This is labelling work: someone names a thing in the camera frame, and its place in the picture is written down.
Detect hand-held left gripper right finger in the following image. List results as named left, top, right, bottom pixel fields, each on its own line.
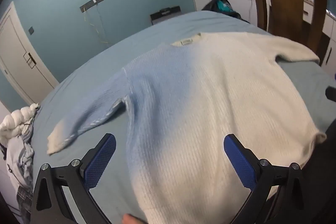
left=223, top=134, right=305, bottom=224

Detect thin loose wall wires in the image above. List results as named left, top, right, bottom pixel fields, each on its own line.
left=83, top=4, right=114, bottom=45

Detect grey patterned clothing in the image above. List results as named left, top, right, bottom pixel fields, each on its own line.
left=0, top=132, right=36, bottom=224

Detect white door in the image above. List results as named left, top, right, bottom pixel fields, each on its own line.
left=0, top=1, right=59, bottom=106

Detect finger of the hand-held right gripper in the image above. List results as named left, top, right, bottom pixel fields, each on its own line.
left=325, top=85, right=336, bottom=103

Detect white and blue knit sweater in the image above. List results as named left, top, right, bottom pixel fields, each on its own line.
left=47, top=32, right=327, bottom=224

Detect bed with light blue sheet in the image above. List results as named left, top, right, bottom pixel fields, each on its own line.
left=31, top=10, right=336, bottom=224

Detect black garbage bag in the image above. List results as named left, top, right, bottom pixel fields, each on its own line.
left=201, top=0, right=250, bottom=22

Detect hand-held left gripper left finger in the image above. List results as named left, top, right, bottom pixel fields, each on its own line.
left=31, top=133, right=117, bottom=224

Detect black box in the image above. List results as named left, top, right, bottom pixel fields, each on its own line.
left=150, top=6, right=181, bottom=25

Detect grey wall outlet plate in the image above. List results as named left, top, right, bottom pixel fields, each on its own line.
left=80, top=0, right=105, bottom=13

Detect white puffy jacket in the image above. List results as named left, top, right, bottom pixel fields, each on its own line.
left=0, top=103, right=41, bottom=146

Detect brown wooden chair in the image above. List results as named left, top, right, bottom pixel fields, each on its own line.
left=245, top=0, right=328, bottom=65

